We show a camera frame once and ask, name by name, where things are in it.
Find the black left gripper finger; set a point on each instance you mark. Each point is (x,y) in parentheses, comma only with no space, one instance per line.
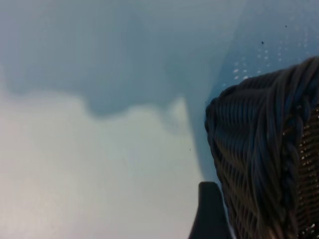
(209,214)

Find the dark brown wicker basket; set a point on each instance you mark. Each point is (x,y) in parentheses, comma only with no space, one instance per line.
(254,154)

